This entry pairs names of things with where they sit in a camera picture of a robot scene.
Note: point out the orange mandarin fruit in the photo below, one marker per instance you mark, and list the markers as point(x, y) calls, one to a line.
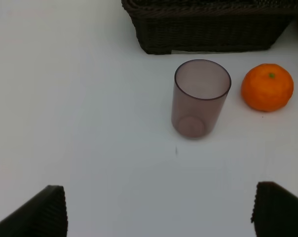
point(267, 88)

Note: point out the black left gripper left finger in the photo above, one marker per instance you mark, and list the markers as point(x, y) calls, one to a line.
point(44, 215)

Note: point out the dark brown wicker basket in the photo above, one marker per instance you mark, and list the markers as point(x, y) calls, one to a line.
point(164, 26)

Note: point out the translucent purple plastic cup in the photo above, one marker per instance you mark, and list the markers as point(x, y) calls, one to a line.
point(200, 90)

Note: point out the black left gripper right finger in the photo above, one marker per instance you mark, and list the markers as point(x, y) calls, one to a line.
point(275, 212)

